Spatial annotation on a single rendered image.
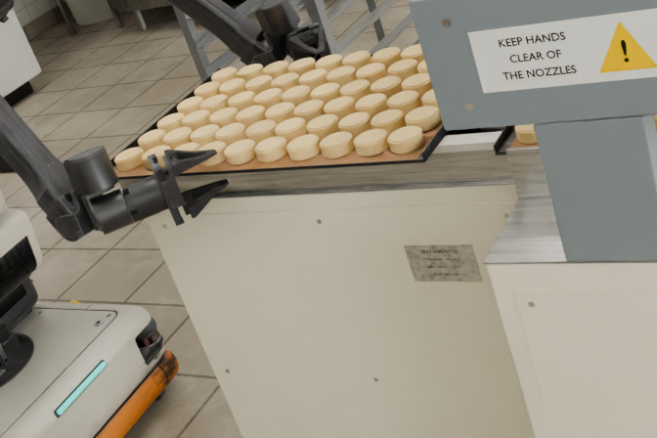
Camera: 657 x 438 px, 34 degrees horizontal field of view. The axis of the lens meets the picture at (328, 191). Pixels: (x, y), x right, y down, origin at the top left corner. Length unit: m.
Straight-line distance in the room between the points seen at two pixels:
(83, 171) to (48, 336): 1.22
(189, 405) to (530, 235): 1.61
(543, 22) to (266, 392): 1.03
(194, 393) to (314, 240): 1.24
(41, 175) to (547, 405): 0.82
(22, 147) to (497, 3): 0.85
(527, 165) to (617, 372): 0.28
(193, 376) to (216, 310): 1.04
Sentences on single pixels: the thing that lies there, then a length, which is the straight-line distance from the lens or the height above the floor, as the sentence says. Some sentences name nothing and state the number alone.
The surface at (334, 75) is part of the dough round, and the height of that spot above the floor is 0.92.
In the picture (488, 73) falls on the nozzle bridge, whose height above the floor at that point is 1.09.
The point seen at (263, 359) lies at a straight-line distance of 1.89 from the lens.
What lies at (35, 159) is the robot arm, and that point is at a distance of 1.70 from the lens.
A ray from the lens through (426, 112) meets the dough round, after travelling 1.54.
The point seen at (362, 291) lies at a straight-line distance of 1.68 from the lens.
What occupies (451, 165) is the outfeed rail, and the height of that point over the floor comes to 0.87.
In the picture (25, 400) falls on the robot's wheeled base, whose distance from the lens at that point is 2.58.
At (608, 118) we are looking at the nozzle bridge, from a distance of 1.16.
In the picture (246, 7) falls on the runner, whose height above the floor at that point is 0.69.
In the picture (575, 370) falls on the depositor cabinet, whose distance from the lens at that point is 1.37.
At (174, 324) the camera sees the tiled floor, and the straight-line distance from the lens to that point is 3.16.
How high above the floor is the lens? 1.52
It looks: 25 degrees down
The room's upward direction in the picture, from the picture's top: 19 degrees counter-clockwise
